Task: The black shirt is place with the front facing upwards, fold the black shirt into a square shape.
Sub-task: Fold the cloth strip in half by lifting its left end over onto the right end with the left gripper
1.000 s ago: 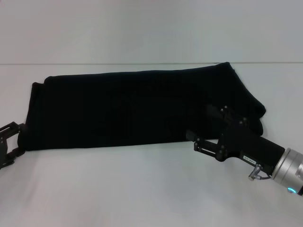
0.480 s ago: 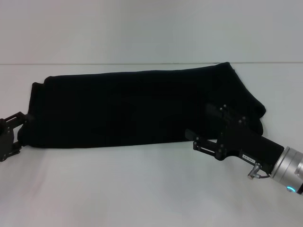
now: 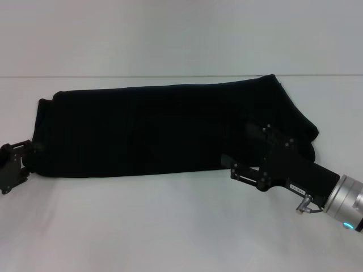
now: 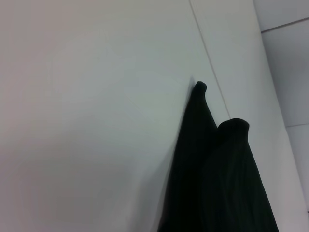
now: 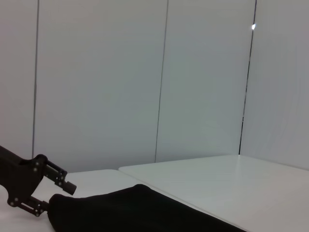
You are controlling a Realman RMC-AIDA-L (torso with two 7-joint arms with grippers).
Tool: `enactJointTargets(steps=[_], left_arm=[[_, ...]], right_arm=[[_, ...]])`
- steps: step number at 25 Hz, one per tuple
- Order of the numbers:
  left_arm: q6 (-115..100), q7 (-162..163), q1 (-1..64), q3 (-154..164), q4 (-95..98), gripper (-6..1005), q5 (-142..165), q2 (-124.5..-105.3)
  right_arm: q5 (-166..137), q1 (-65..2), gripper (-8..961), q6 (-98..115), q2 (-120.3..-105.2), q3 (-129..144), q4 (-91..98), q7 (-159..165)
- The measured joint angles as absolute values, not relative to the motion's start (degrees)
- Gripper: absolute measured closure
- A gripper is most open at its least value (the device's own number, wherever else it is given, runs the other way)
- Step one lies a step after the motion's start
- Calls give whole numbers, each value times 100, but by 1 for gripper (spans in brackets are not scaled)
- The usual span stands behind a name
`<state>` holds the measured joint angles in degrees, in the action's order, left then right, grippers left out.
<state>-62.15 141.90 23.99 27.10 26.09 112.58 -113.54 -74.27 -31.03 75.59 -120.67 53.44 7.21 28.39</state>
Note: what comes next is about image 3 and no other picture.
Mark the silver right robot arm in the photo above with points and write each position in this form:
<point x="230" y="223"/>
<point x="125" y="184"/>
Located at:
<point x="344" y="204"/>

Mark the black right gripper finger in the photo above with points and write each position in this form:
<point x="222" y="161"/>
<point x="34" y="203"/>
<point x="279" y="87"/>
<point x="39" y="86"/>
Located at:
<point x="244" y="174"/>
<point x="258" y="131"/>

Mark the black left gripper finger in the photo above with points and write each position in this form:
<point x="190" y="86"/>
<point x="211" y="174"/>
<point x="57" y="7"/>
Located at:
<point x="25" y="146"/>

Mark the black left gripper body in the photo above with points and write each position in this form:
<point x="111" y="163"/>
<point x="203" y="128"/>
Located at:
<point x="11" y="170"/>

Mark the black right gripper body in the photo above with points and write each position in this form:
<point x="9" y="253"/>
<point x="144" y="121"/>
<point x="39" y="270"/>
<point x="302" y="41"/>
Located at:
<point x="292" y="173"/>

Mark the black shirt with FREE print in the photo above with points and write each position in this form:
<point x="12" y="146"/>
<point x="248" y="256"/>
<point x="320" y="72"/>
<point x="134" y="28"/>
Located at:
<point x="170" y="127"/>

